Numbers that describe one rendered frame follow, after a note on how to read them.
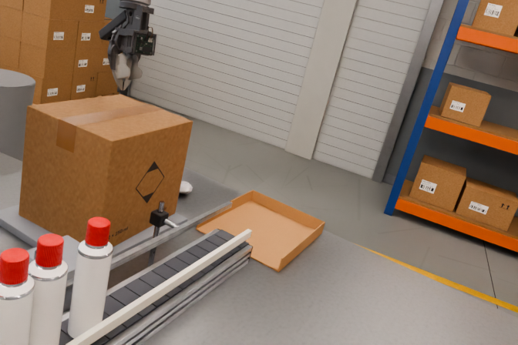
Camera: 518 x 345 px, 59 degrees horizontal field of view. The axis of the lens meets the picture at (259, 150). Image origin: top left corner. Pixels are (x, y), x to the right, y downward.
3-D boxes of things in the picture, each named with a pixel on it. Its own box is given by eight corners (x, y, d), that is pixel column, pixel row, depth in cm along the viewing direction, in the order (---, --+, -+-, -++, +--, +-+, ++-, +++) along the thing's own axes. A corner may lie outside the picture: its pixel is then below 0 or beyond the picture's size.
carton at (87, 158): (95, 256, 100) (112, 141, 92) (17, 215, 108) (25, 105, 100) (175, 213, 127) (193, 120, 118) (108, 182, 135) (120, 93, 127)
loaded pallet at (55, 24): (35, 123, 400) (46, -13, 365) (-38, 96, 421) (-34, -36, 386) (119, 105, 511) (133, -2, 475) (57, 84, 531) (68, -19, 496)
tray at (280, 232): (278, 272, 115) (282, 259, 114) (195, 229, 125) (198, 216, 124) (321, 233, 141) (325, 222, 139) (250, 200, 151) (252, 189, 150)
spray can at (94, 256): (82, 348, 72) (98, 234, 66) (59, 331, 74) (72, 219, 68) (107, 331, 77) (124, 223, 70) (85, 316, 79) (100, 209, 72)
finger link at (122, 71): (123, 92, 112) (127, 54, 111) (109, 88, 116) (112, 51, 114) (133, 93, 115) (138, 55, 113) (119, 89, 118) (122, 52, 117)
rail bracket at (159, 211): (165, 280, 101) (178, 214, 96) (140, 266, 104) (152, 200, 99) (174, 274, 104) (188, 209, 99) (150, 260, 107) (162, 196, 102)
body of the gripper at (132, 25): (129, 55, 109) (136, 2, 107) (107, 51, 114) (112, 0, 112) (154, 58, 115) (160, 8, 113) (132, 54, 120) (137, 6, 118)
